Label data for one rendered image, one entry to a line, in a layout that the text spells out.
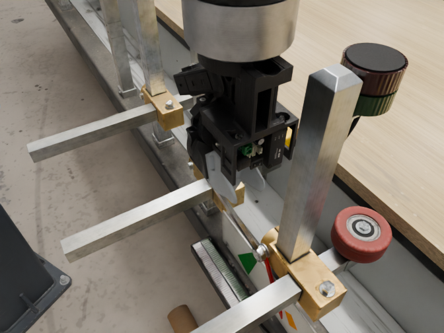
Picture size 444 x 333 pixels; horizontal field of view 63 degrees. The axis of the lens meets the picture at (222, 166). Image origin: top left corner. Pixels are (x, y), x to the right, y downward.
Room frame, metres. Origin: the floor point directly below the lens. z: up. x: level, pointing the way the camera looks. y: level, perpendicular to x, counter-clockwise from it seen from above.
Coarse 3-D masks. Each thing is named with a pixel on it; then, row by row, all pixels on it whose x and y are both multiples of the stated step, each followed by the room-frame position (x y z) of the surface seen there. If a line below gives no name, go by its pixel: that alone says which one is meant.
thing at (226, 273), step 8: (208, 240) 0.41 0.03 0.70; (208, 248) 0.39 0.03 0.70; (216, 256) 0.38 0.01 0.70; (216, 264) 0.36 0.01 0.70; (224, 264) 0.36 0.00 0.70; (224, 272) 0.34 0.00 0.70; (232, 280) 0.33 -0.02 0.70; (232, 288) 0.31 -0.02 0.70; (240, 288) 0.31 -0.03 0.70; (240, 296) 0.30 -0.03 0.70
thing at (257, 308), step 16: (320, 256) 0.28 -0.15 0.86; (336, 256) 0.28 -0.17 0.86; (336, 272) 0.27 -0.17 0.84; (272, 288) 0.23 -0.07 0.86; (288, 288) 0.23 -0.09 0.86; (240, 304) 0.21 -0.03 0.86; (256, 304) 0.21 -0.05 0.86; (272, 304) 0.21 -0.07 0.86; (288, 304) 0.22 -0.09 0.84; (224, 320) 0.19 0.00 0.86; (240, 320) 0.19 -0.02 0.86; (256, 320) 0.19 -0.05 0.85
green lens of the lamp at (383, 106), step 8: (360, 96) 0.29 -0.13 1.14; (368, 96) 0.29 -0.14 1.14; (376, 96) 0.29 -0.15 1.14; (384, 96) 0.29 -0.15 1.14; (392, 96) 0.29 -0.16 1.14; (360, 104) 0.29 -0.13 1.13; (368, 104) 0.29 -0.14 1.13; (376, 104) 0.29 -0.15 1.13; (384, 104) 0.29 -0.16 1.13; (360, 112) 0.29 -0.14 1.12; (368, 112) 0.29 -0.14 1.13; (376, 112) 0.29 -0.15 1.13; (384, 112) 0.29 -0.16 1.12
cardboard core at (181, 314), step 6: (180, 306) 0.55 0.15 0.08; (186, 306) 0.55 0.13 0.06; (174, 312) 0.53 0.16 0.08; (180, 312) 0.53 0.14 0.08; (186, 312) 0.53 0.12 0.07; (168, 318) 0.51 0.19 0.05; (174, 318) 0.50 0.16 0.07; (180, 318) 0.50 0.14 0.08; (186, 318) 0.50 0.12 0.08; (192, 318) 0.51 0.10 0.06; (174, 324) 0.49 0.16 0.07; (180, 324) 0.48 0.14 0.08; (186, 324) 0.48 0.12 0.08; (192, 324) 0.48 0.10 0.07; (174, 330) 0.47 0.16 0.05; (180, 330) 0.46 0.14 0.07; (186, 330) 0.46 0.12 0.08; (192, 330) 0.46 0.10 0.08
